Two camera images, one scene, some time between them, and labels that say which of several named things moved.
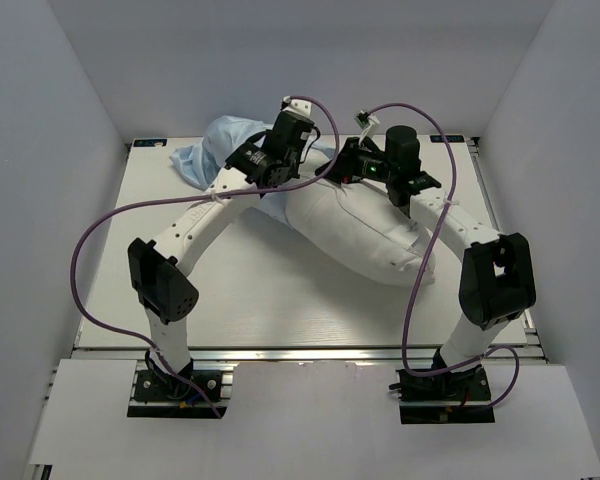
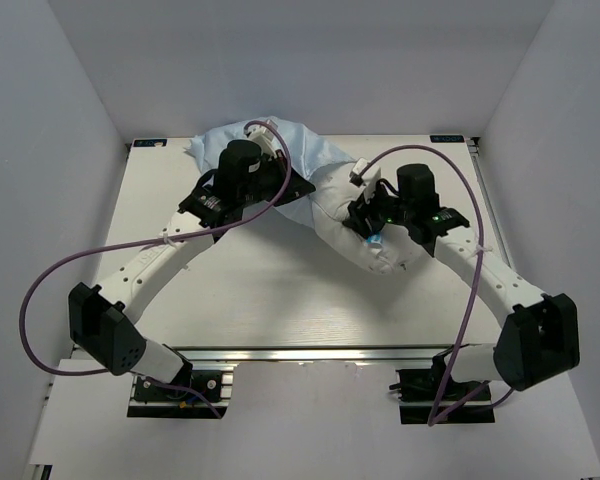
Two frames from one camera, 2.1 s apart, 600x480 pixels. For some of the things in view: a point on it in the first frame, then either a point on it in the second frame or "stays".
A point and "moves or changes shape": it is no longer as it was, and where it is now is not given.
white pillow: x=362 y=226 moves or changes shape
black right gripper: x=347 y=168 -> x=361 y=209
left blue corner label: x=150 y=142 stays
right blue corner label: x=449 y=138 stays
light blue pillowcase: x=205 y=159 -> x=308 y=155
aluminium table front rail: x=301 y=354 stays
